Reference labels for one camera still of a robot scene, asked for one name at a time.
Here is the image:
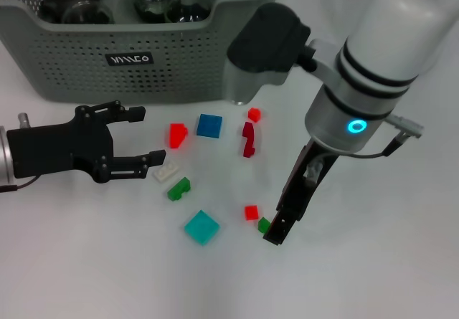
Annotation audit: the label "right gripper silver cable plug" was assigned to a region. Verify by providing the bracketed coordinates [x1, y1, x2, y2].
[304, 113, 426, 184]

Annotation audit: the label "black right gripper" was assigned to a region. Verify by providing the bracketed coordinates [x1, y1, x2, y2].
[262, 141, 341, 247]

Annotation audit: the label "dark red brick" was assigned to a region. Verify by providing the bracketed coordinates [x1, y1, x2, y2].
[242, 121, 257, 158]

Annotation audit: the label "teal square plate brick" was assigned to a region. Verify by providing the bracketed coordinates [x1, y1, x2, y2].
[184, 209, 221, 247]

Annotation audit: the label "bright red slope brick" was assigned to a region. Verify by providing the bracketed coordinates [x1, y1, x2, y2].
[164, 123, 189, 150]

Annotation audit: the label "white brick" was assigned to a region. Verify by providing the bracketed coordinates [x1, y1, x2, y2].
[151, 161, 182, 184]

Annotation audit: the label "grey-green perforated storage bin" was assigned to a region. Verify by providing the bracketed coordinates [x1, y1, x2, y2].
[0, 0, 288, 104]

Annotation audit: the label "blue square plate brick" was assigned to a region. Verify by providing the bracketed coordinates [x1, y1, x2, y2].
[196, 113, 224, 139]

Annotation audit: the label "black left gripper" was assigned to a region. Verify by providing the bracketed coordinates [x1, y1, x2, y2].
[6, 100, 168, 184]

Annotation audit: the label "left gripper grey cable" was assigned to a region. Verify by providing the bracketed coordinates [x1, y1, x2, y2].
[0, 176, 39, 194]

